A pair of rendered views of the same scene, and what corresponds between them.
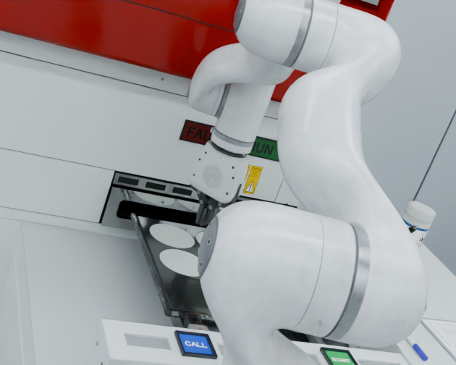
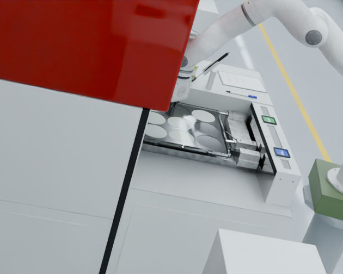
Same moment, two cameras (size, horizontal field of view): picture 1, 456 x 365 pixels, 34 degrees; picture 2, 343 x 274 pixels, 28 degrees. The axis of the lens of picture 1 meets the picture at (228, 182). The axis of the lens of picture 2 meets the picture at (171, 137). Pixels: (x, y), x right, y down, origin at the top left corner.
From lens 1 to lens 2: 2.48 m
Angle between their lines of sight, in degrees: 70
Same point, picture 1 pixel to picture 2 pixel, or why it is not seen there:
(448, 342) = (238, 85)
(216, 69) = (213, 48)
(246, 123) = not seen: hidden behind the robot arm
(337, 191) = not seen: outside the picture
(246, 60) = (225, 37)
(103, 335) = (286, 174)
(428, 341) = (240, 90)
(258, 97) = not seen: hidden behind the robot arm
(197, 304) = (219, 145)
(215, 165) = (182, 86)
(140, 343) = (286, 166)
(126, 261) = (148, 159)
